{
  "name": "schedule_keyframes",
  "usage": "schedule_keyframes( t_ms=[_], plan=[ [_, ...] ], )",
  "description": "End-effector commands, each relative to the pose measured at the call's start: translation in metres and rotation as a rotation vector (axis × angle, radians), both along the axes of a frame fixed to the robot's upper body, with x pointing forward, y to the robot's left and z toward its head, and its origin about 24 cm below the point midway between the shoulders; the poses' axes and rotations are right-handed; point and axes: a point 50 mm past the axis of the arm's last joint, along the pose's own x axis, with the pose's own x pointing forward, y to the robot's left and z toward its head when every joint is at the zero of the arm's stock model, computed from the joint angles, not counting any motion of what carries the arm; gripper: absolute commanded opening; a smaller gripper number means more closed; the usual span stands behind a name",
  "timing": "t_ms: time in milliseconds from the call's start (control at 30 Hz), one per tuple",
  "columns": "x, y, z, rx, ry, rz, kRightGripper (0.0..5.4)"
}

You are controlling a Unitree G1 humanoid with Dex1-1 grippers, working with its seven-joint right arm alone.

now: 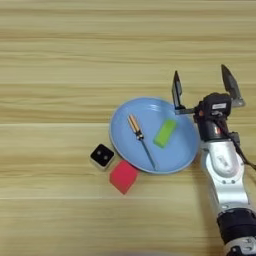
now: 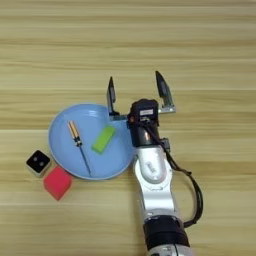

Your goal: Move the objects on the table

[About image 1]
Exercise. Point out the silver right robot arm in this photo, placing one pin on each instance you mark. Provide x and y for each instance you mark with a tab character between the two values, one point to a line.
226	180

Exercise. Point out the red cube block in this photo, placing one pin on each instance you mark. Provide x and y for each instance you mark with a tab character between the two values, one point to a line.
122	176

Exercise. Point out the black cube with two dots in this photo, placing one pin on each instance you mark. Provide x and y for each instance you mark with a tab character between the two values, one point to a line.
101	155

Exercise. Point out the round light blue plate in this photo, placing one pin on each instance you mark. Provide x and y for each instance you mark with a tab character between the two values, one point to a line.
126	143

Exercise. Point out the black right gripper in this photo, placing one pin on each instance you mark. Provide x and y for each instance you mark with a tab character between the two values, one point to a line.
208	128

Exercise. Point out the green rectangular block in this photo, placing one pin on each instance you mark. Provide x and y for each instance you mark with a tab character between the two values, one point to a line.
164	134

